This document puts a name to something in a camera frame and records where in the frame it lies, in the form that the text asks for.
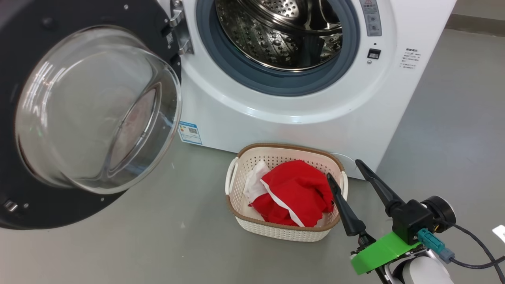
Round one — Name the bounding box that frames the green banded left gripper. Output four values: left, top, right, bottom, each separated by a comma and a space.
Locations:
326, 159, 423, 276

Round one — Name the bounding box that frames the red and white garment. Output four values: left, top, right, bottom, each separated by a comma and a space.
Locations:
243, 159, 336, 228

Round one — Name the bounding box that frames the washing machine glass door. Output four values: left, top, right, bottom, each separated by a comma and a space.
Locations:
0, 0, 183, 230

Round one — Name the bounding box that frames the cream laundry basket brown rim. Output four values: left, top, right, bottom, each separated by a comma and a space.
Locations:
225, 143, 349, 242

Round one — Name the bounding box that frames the white washing machine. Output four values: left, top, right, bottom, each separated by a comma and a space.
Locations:
156, 0, 458, 180

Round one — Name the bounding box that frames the stainless steel washing machine drum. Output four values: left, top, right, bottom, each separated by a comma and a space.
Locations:
215, 0, 343, 72

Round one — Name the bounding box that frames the metal washer door hinge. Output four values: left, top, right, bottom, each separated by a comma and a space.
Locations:
169, 0, 195, 56

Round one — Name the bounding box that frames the printed text label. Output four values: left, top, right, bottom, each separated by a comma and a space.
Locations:
400, 48, 421, 70

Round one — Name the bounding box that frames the grey warning sticker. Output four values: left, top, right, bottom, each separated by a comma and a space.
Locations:
360, 0, 382, 37

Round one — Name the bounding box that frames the blue energy label sticker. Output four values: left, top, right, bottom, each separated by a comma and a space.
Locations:
178, 121, 203, 145

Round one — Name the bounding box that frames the black cable with teal connector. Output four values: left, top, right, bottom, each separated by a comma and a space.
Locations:
417, 228, 505, 270

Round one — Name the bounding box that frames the thin black camera cable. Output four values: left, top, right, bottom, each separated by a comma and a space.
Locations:
450, 223, 505, 284

